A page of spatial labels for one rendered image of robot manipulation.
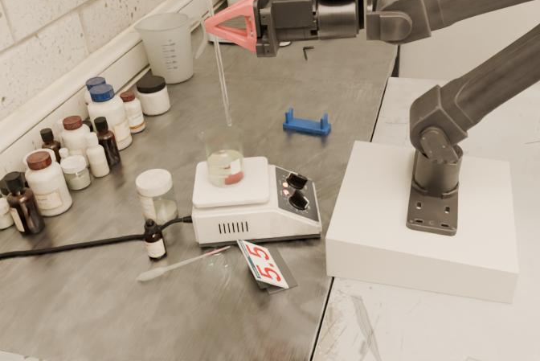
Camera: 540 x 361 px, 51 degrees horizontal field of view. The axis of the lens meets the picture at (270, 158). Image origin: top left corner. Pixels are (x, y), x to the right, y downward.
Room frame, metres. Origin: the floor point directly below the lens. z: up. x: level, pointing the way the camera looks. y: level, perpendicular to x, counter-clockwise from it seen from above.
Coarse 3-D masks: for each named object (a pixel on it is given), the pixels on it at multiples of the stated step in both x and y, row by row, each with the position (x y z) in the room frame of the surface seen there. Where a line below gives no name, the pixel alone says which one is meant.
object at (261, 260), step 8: (248, 248) 0.64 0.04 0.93; (256, 248) 0.65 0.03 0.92; (264, 248) 0.66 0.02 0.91; (256, 256) 0.62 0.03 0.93; (264, 256) 0.64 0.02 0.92; (256, 264) 0.60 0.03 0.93; (264, 264) 0.61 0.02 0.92; (272, 264) 0.63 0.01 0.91; (264, 272) 0.59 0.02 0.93; (272, 272) 0.60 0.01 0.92; (272, 280) 0.58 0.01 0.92; (280, 280) 0.59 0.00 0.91
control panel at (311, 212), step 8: (280, 176) 0.78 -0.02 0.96; (280, 184) 0.75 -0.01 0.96; (288, 184) 0.76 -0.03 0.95; (312, 184) 0.79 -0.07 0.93; (280, 192) 0.73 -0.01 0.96; (288, 192) 0.74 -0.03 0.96; (304, 192) 0.76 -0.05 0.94; (312, 192) 0.77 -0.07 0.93; (280, 200) 0.71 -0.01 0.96; (288, 200) 0.72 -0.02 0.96; (312, 200) 0.74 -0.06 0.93; (280, 208) 0.69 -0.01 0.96; (288, 208) 0.70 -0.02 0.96; (296, 208) 0.70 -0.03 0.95; (312, 208) 0.72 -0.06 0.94; (304, 216) 0.69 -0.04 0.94; (312, 216) 0.70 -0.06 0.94
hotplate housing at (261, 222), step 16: (272, 176) 0.77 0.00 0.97; (272, 192) 0.73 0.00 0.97; (208, 208) 0.70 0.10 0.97; (224, 208) 0.69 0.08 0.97; (240, 208) 0.69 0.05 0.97; (256, 208) 0.69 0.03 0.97; (272, 208) 0.69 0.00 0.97; (208, 224) 0.68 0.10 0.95; (224, 224) 0.68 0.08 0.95; (240, 224) 0.68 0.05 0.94; (256, 224) 0.68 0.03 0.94; (272, 224) 0.68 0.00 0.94; (288, 224) 0.68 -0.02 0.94; (304, 224) 0.68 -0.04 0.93; (320, 224) 0.69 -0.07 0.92; (208, 240) 0.68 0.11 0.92; (224, 240) 0.68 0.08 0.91; (256, 240) 0.68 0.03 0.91; (272, 240) 0.68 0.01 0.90
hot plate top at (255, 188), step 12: (204, 168) 0.78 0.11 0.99; (252, 168) 0.77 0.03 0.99; (264, 168) 0.77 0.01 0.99; (204, 180) 0.75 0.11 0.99; (252, 180) 0.74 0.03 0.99; (264, 180) 0.73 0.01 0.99; (204, 192) 0.72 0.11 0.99; (216, 192) 0.71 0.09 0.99; (228, 192) 0.71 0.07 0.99; (240, 192) 0.71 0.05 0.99; (252, 192) 0.70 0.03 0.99; (264, 192) 0.70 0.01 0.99; (204, 204) 0.69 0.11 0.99; (216, 204) 0.69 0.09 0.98; (228, 204) 0.69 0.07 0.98
